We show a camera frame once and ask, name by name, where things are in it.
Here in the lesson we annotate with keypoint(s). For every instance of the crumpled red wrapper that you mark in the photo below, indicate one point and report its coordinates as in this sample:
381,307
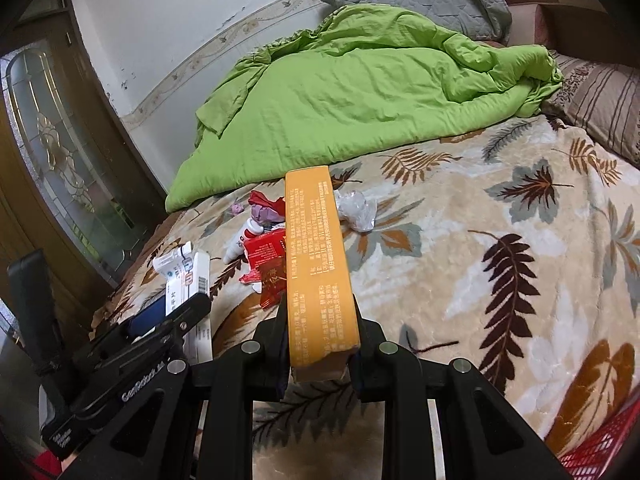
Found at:
264,199

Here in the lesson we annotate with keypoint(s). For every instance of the long orange cardboard box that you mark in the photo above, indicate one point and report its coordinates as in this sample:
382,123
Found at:
320,270

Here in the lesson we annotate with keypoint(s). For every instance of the wooden door with patterned glass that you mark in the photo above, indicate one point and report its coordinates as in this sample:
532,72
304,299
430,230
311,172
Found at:
55,150

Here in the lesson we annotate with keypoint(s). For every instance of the green quilt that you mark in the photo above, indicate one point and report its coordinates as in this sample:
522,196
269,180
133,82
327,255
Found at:
350,90

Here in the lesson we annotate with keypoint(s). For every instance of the clear plastic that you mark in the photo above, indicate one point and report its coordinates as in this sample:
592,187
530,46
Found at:
356,210

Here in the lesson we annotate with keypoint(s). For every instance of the red and gold packet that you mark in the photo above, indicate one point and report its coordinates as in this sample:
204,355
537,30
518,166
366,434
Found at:
274,287

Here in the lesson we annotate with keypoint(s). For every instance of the red plastic mesh basket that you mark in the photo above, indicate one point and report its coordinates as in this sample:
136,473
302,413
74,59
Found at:
607,447

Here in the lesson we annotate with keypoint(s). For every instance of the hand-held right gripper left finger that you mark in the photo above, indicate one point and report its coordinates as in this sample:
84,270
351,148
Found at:
270,355

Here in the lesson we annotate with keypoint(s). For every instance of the pink and purple wrapper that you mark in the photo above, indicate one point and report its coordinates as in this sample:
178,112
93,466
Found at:
269,215

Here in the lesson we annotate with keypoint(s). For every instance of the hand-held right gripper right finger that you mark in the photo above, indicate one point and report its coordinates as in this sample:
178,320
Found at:
367,355

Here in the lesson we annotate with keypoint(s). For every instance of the white medicine box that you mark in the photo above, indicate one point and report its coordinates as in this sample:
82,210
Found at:
197,275

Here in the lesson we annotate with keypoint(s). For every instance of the small pink wrapper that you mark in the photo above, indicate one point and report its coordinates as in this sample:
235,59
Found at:
237,208

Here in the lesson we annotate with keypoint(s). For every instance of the small red wrapper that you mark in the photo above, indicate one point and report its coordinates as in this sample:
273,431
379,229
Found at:
249,280

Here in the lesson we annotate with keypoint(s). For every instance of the small white and blue box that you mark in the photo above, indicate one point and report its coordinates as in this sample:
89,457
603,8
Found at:
172,259

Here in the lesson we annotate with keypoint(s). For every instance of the leaf print blanket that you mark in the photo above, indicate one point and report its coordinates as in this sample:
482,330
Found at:
475,270

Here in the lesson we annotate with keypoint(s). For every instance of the striped brown pillow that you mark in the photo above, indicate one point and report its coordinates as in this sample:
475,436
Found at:
600,100

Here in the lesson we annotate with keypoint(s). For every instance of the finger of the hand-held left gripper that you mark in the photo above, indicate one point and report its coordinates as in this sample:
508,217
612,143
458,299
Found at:
146,321
182,317

